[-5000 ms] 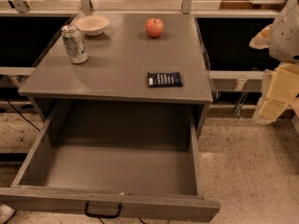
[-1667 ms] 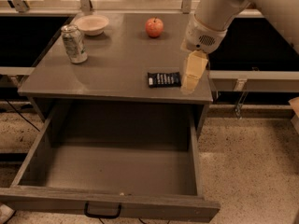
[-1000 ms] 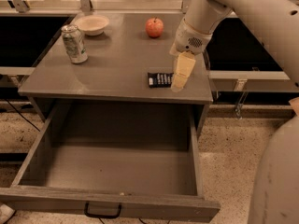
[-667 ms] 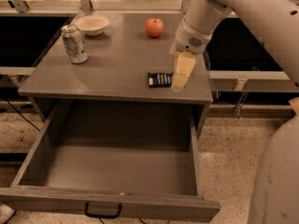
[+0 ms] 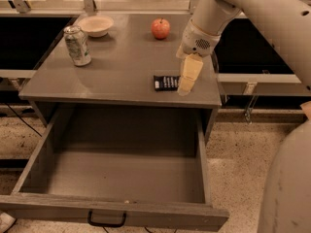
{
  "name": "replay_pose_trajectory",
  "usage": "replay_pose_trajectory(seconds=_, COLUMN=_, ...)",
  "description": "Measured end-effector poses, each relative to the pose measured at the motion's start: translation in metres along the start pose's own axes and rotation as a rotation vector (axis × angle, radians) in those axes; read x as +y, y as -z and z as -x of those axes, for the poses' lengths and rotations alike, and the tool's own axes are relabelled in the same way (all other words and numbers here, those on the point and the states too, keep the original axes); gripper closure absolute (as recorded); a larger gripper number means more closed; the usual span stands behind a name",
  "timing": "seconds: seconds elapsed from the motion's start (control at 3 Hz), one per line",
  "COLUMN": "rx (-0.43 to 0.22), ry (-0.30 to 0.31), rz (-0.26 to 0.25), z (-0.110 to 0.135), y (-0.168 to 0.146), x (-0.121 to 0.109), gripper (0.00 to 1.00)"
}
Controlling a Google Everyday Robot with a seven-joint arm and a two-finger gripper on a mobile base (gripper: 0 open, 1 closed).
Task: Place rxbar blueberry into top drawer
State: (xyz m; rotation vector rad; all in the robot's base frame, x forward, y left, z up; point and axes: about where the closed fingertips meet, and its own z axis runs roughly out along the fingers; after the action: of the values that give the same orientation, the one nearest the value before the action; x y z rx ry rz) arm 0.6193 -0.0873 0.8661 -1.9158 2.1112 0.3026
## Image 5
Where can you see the white bowl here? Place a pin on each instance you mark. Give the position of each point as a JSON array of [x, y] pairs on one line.
[[96, 26]]

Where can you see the silver soda can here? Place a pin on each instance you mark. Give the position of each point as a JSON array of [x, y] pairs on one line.
[[75, 40]]

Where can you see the black drawer handle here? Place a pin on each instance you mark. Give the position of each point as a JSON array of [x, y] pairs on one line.
[[106, 220]]

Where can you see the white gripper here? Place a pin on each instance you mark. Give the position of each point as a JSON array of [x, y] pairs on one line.
[[196, 41]]

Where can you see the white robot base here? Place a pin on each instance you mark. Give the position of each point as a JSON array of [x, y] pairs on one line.
[[286, 202]]

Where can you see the dark blue rxbar wrapper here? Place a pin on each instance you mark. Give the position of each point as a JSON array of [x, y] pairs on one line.
[[166, 83]]

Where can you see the grey drawer cabinet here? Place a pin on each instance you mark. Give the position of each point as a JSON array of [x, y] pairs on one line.
[[122, 70]]

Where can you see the red apple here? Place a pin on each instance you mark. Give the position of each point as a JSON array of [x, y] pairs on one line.
[[160, 28]]

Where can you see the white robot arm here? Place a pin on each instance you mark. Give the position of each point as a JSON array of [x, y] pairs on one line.
[[284, 24]]

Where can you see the open grey top drawer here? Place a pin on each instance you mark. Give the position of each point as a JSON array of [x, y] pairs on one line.
[[149, 162]]

